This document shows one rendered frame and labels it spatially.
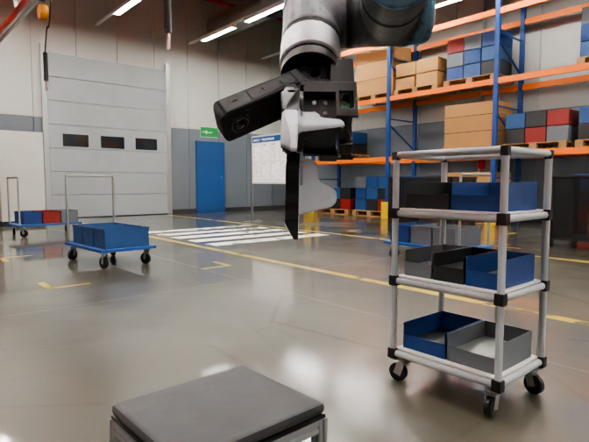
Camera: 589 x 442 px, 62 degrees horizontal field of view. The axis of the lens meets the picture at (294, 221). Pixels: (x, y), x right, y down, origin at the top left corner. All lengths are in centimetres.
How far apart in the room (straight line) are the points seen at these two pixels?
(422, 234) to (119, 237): 319
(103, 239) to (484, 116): 817
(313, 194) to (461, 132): 1073
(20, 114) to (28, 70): 103
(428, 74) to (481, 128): 191
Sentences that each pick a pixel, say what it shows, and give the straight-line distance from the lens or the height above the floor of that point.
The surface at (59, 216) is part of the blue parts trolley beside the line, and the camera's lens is 908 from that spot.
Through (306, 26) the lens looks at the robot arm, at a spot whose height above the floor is 105.
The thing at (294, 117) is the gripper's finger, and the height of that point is 93.
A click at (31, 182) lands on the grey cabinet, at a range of 1132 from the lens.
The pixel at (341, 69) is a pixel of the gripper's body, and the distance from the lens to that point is 60.
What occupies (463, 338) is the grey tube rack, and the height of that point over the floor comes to 22.
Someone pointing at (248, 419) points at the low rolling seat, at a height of 34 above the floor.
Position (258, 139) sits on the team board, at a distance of 1063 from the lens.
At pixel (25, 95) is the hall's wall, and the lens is 1314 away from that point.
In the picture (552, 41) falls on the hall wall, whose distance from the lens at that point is 1205.
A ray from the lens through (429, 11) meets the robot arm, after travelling 67.
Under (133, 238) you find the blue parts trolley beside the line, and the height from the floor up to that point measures 29.
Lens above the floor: 87
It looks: 4 degrees down
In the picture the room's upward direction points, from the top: straight up
